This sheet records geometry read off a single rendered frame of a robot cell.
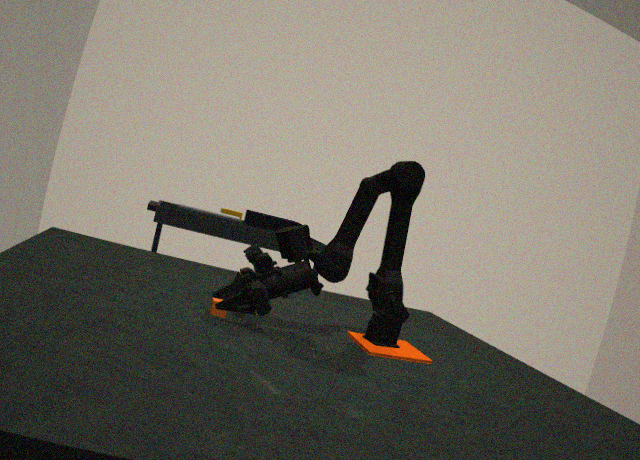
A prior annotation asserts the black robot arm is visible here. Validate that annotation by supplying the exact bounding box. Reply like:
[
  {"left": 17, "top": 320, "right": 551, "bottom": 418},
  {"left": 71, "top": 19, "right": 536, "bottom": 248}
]
[{"left": 244, "top": 161, "right": 425, "bottom": 348}]

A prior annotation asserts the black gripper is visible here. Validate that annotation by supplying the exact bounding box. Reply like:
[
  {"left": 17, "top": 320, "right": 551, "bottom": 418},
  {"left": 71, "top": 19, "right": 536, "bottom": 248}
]
[{"left": 212, "top": 267, "right": 292, "bottom": 316}]

